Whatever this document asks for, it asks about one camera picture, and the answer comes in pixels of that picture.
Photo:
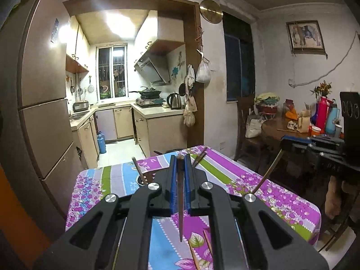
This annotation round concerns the glass jar with orange contents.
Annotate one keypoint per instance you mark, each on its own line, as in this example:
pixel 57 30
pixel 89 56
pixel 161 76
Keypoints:
pixel 290 111

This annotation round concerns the beige hanging cloth bag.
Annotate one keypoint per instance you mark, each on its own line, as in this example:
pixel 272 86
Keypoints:
pixel 189 114

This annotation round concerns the steel electric kettle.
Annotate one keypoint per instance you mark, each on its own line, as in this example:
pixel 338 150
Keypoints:
pixel 175 102

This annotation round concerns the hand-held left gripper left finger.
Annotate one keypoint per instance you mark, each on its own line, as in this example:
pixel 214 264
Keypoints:
pixel 173 191

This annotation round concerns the gas stove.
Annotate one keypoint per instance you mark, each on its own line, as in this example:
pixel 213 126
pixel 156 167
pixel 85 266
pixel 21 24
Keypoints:
pixel 150 101

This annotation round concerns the hanging metal strainer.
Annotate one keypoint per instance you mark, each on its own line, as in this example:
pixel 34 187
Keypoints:
pixel 90 87

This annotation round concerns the long dark wooden chopstick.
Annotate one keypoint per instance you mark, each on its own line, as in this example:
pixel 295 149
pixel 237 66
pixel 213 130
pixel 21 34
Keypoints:
pixel 180 202

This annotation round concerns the blue thermos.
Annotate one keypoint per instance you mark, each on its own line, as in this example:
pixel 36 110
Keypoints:
pixel 332 118

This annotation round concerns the wall cabinet above range hood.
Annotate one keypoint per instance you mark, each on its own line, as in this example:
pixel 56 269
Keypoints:
pixel 166 31

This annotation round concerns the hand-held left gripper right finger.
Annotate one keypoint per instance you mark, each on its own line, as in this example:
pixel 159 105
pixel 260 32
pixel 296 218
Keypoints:
pixel 188 191

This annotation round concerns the blue flower wall sticker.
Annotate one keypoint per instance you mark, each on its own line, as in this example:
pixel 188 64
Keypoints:
pixel 177 69

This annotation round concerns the dark curtained window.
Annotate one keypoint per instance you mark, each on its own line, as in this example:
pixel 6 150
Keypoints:
pixel 237 62

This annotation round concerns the bunch of dried flowers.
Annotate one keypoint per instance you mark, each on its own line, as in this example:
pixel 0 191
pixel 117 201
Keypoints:
pixel 322 88

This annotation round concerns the dark wooden side table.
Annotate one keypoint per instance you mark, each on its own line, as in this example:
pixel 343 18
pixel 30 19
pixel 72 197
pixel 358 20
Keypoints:
pixel 272 135

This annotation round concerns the white hanging plastic bag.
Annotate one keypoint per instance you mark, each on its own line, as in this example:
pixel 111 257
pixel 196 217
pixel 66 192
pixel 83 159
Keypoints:
pixel 203 74

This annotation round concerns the long brown wooden chopstick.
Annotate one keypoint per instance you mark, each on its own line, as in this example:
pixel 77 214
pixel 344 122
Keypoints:
pixel 200 154
pixel 137 168
pixel 201 159

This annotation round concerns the orange and white cup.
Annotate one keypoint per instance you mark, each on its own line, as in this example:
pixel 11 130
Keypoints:
pixel 315 131

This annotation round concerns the blue perforated metal utensil holder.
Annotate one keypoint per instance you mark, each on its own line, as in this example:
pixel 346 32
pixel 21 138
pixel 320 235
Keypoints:
pixel 140 180

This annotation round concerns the beige kitchen base cabinets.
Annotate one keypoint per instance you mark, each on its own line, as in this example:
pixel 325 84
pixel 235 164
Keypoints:
pixel 163 129

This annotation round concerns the red thermos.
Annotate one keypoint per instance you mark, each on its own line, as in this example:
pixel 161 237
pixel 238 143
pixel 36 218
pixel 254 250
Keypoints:
pixel 322 115

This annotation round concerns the blue bottle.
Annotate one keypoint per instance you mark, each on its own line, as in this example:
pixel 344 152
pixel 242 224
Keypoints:
pixel 101 144

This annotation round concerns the floral striped tablecloth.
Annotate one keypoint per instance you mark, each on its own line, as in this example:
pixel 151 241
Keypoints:
pixel 118 180

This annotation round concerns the brown refrigerator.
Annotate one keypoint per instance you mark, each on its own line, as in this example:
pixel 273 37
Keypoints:
pixel 42 76

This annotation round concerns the person's right hand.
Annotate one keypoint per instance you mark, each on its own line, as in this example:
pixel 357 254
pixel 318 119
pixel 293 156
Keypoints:
pixel 337 197

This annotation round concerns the gold round wall clock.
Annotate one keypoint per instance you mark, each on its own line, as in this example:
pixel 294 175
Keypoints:
pixel 211 11

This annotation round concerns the white hanging cloth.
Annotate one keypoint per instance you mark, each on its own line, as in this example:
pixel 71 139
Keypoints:
pixel 190 76

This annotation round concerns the framed elephant picture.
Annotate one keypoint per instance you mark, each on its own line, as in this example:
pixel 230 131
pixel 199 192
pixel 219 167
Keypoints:
pixel 306 35

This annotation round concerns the black wok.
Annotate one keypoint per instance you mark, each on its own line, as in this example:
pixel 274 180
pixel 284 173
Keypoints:
pixel 150 92

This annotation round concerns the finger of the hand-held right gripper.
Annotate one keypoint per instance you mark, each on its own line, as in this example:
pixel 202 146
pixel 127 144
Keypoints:
pixel 298 138
pixel 309 156

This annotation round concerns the group of wooden chopsticks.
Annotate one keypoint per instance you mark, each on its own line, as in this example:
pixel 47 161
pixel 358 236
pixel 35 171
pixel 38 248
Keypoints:
pixel 208 242

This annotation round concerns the dark wooden chair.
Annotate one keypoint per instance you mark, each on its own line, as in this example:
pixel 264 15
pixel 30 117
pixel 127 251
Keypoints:
pixel 242 112

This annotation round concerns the steel range hood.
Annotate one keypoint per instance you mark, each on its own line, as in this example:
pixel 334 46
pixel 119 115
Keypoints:
pixel 152 69

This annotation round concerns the long pale wooden chopstick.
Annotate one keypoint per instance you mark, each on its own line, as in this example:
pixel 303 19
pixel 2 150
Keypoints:
pixel 267 174

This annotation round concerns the wall cabinet with wooden underside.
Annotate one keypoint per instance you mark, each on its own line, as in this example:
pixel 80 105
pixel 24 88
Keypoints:
pixel 74 50

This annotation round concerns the red pot with greens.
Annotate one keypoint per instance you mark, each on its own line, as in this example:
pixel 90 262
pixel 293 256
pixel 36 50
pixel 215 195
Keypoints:
pixel 267 107

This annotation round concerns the brown paper bag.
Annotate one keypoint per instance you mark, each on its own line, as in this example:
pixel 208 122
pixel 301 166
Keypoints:
pixel 303 122

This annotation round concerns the kitchen window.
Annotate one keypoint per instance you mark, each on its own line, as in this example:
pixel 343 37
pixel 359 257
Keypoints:
pixel 111 73

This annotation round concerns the orange wooden cabinet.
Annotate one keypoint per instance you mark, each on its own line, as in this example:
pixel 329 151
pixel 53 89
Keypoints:
pixel 17 225

